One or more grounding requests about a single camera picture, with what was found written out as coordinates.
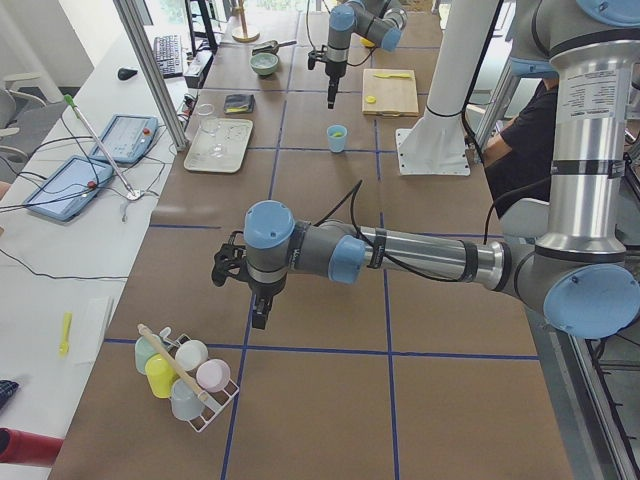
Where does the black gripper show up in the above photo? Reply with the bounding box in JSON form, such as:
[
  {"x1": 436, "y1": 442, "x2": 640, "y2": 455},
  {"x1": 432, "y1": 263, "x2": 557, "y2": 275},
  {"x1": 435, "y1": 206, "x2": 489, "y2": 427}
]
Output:
[
  {"x1": 211, "y1": 231, "x2": 273, "y2": 330},
  {"x1": 307, "y1": 45, "x2": 340, "y2": 109}
]

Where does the light blue cup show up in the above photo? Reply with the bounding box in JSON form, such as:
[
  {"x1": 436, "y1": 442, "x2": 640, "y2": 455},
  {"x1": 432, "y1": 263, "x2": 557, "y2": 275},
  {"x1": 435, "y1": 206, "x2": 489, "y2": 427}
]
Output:
[{"x1": 326, "y1": 124, "x2": 348, "y2": 153}]

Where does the white cup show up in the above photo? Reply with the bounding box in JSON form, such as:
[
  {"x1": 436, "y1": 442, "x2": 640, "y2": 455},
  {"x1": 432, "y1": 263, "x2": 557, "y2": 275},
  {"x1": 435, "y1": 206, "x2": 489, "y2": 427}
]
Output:
[{"x1": 175, "y1": 340, "x2": 208, "y2": 372}]

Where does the pink cup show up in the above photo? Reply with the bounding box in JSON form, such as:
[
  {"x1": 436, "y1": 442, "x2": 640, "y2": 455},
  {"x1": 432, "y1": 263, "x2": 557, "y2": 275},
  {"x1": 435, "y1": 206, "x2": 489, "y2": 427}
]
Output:
[{"x1": 196, "y1": 359, "x2": 231, "y2": 393}]

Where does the yellow cup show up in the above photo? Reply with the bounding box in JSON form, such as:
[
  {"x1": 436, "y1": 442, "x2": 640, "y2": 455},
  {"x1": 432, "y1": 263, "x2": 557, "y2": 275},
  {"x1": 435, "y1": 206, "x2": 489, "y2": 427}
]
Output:
[{"x1": 144, "y1": 354, "x2": 176, "y2": 399}]

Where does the green cup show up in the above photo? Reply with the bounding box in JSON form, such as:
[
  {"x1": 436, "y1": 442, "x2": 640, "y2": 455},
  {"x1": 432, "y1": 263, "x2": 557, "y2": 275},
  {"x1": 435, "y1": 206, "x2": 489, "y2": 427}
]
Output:
[{"x1": 134, "y1": 336, "x2": 157, "y2": 375}]

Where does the grey blue cup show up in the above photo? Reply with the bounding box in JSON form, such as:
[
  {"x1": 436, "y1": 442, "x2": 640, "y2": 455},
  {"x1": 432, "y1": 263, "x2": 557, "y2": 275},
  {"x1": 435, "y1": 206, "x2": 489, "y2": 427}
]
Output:
[{"x1": 170, "y1": 379, "x2": 204, "y2": 421}]

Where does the yellow plastic knife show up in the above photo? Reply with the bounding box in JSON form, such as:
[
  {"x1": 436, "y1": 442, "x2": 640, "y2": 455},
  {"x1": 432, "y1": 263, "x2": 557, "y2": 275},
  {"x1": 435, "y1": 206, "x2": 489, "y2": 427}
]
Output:
[{"x1": 373, "y1": 72, "x2": 414, "y2": 80}]

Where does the wooden cutting board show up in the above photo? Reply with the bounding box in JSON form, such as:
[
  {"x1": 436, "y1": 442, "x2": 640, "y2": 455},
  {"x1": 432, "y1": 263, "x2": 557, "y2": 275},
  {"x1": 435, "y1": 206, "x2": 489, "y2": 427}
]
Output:
[{"x1": 362, "y1": 69, "x2": 420, "y2": 117}]

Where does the metal ice scoop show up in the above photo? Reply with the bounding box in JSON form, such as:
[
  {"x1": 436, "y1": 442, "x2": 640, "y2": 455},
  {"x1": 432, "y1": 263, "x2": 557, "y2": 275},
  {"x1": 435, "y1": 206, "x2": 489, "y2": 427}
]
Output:
[{"x1": 252, "y1": 40, "x2": 297, "y2": 55}]

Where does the green bowl of ice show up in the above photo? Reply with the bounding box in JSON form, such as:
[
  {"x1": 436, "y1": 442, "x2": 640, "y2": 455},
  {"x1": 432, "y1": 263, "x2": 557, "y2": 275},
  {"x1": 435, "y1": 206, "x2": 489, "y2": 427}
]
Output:
[{"x1": 249, "y1": 52, "x2": 280, "y2": 77}]

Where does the wooden stand with base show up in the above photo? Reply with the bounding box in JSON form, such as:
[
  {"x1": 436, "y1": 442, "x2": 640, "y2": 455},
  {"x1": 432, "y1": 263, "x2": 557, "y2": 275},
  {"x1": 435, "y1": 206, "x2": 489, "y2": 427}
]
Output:
[{"x1": 231, "y1": 0, "x2": 260, "y2": 43}]

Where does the grey folded cloth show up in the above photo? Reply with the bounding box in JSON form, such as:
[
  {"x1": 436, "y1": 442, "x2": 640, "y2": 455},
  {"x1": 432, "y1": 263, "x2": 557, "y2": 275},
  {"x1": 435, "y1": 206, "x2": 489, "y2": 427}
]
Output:
[{"x1": 223, "y1": 94, "x2": 255, "y2": 115}]

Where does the clear glass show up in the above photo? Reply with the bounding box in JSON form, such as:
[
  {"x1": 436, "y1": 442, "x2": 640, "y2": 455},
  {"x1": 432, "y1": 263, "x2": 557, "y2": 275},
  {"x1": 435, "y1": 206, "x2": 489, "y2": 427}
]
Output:
[{"x1": 195, "y1": 103, "x2": 220, "y2": 136}]

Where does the cream bear tray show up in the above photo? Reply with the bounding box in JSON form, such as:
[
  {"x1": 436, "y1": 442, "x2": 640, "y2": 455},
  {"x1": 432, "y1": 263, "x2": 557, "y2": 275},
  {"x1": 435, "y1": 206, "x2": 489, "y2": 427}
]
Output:
[{"x1": 184, "y1": 119, "x2": 253, "y2": 174}]

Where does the black keyboard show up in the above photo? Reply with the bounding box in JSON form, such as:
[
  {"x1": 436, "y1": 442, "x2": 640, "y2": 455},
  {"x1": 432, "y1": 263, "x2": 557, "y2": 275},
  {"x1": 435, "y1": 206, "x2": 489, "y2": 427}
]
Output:
[{"x1": 153, "y1": 34, "x2": 183, "y2": 78}]

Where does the yellow plastic spoon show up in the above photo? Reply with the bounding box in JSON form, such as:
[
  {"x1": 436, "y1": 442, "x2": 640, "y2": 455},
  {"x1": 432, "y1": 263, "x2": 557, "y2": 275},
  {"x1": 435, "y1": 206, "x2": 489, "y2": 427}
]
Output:
[{"x1": 58, "y1": 312, "x2": 73, "y2": 357}]

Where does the seated person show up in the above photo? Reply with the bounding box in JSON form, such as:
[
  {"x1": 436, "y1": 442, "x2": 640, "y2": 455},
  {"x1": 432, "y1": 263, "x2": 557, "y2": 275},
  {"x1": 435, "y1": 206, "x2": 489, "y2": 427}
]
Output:
[{"x1": 483, "y1": 77, "x2": 559, "y2": 217}]

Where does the blue teach pendant far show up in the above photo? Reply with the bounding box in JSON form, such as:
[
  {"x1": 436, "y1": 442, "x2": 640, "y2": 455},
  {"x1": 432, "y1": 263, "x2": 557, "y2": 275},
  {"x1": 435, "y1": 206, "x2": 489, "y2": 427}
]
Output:
[{"x1": 100, "y1": 114, "x2": 159, "y2": 166}]

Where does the blue teach pendant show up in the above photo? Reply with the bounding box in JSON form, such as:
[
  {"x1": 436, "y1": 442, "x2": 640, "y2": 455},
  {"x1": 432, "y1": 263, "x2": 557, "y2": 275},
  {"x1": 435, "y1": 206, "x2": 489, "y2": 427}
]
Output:
[
  {"x1": 100, "y1": 114, "x2": 159, "y2": 166},
  {"x1": 23, "y1": 156, "x2": 114, "y2": 222}
]

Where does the black computer mouse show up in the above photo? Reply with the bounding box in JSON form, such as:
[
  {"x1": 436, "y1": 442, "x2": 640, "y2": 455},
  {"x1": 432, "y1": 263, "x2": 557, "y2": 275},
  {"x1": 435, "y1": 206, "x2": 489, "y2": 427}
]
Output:
[{"x1": 117, "y1": 67, "x2": 138, "y2": 81}]

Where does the blue teach pendant near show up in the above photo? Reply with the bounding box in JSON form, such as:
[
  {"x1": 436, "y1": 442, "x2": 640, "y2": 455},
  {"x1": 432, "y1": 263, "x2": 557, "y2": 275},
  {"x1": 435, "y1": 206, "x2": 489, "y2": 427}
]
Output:
[{"x1": 23, "y1": 156, "x2": 114, "y2": 222}]

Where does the silver rod green tip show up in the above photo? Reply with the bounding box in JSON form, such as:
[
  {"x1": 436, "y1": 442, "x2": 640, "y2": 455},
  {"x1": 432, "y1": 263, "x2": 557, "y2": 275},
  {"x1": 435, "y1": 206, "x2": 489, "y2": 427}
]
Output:
[{"x1": 63, "y1": 94, "x2": 143, "y2": 201}]

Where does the red object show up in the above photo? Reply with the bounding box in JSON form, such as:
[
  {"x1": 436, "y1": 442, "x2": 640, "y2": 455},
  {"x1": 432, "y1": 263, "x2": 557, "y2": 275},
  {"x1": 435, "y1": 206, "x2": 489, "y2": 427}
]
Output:
[{"x1": 1, "y1": 427, "x2": 64, "y2": 467}]

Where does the white office chair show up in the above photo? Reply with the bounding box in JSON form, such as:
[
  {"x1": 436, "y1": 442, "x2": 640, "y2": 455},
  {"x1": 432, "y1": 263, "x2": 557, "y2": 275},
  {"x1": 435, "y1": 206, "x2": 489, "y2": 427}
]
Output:
[{"x1": 1, "y1": 72, "x2": 64, "y2": 163}]

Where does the wooden rack handle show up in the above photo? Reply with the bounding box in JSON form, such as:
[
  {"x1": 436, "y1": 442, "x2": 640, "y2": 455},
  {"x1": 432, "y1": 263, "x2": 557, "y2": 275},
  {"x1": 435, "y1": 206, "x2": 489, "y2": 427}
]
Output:
[{"x1": 137, "y1": 323, "x2": 208, "y2": 403}]

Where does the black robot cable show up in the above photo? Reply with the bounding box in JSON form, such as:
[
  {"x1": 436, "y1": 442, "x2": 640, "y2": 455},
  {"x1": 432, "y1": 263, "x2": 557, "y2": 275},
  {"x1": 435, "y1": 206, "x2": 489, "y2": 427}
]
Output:
[{"x1": 309, "y1": 179, "x2": 496, "y2": 284}]

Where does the white wire cup rack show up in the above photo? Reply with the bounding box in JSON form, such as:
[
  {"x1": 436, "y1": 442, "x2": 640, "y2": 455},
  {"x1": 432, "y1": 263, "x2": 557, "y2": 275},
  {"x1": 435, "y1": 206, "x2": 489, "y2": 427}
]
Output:
[{"x1": 147, "y1": 326, "x2": 239, "y2": 432}]

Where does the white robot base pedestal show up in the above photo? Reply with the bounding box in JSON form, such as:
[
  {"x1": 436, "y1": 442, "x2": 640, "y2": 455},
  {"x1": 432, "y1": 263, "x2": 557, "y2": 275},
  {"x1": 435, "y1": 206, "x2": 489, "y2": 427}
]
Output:
[{"x1": 396, "y1": 0, "x2": 502, "y2": 176}]

